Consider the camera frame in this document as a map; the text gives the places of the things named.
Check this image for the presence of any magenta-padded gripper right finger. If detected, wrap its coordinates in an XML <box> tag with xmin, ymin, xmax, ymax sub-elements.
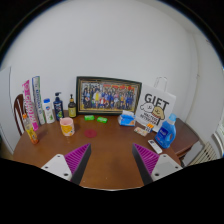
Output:
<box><xmin>131</xmin><ymin>143</ymin><xmax>184</xmax><ymax>186</ymax></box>

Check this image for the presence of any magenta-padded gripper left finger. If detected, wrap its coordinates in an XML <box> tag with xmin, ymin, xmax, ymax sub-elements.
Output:
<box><xmin>40</xmin><ymin>143</ymin><xmax>92</xmax><ymax>186</ymax></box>

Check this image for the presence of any white remote control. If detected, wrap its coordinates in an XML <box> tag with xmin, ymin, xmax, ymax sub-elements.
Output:
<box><xmin>147</xmin><ymin>139</ymin><xmax>163</xmax><ymax>155</ymax></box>

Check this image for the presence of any blue detergent bottle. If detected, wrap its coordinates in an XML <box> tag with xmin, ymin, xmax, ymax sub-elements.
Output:
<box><xmin>154</xmin><ymin>112</ymin><xmax>178</xmax><ymax>149</ymax></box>

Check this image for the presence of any brown side table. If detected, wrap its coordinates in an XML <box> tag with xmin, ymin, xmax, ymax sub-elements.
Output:
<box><xmin>169</xmin><ymin>117</ymin><xmax>201</xmax><ymax>159</ymax></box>

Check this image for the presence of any pink mug with orange prints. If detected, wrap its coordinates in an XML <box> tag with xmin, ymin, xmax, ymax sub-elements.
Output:
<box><xmin>59</xmin><ymin>117</ymin><xmax>76</xmax><ymax>137</ymax></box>

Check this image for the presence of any white radiator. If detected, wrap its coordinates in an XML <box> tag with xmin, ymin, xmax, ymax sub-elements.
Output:
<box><xmin>188</xmin><ymin>141</ymin><xmax>218</xmax><ymax>166</ymax></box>

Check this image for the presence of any small white and orange box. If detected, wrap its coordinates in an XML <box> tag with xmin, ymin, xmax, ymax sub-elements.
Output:
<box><xmin>144</xmin><ymin>122</ymin><xmax>155</xmax><ymax>133</ymax></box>

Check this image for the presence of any small beige packet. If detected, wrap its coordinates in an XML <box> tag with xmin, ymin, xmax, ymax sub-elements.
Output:
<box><xmin>133</xmin><ymin>126</ymin><xmax>149</xmax><ymax>137</ymax></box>

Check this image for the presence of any flat round red coaster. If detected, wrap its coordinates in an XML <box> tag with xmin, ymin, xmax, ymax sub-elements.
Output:
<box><xmin>83</xmin><ymin>128</ymin><xmax>98</xmax><ymax>139</ymax></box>

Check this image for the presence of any white blue-capped body wash bottle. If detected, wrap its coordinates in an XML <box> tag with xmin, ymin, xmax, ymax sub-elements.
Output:
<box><xmin>42</xmin><ymin>98</ymin><xmax>56</xmax><ymax>125</ymax></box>

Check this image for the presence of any dark blue pump bottle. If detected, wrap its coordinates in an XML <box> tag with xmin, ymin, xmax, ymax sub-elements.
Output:
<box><xmin>53</xmin><ymin>91</ymin><xmax>65</xmax><ymax>122</ymax></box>

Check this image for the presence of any brown yellow-labelled pump bottle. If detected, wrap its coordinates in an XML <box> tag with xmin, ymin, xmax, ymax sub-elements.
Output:
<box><xmin>67</xmin><ymin>93</ymin><xmax>78</xmax><ymax>118</ymax></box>

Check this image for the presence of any white paper gift bag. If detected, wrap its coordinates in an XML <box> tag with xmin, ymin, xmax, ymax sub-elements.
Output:
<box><xmin>134</xmin><ymin>76</ymin><xmax>177</xmax><ymax>133</ymax></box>

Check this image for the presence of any pink shuttlecock tube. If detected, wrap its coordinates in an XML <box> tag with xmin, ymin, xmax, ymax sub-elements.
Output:
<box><xmin>21</xmin><ymin>79</ymin><xmax>40</xmax><ymax>132</ymax></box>

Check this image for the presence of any brown wooden chair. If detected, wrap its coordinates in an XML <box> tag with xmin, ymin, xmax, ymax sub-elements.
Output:
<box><xmin>13</xmin><ymin>93</ymin><xmax>27</xmax><ymax>137</ymax></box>

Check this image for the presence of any white and blue shuttlecock tube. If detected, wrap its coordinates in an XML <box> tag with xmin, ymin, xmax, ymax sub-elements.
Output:
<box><xmin>31</xmin><ymin>75</ymin><xmax>47</xmax><ymax>126</ymax></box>

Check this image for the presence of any white door panel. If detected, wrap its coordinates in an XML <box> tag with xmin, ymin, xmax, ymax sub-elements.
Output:
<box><xmin>0</xmin><ymin>66</ymin><xmax>13</xmax><ymax>138</ymax></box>

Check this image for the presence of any framed group photo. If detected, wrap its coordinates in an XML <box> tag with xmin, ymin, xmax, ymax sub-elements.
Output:
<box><xmin>75</xmin><ymin>76</ymin><xmax>143</xmax><ymax>116</ymax></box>

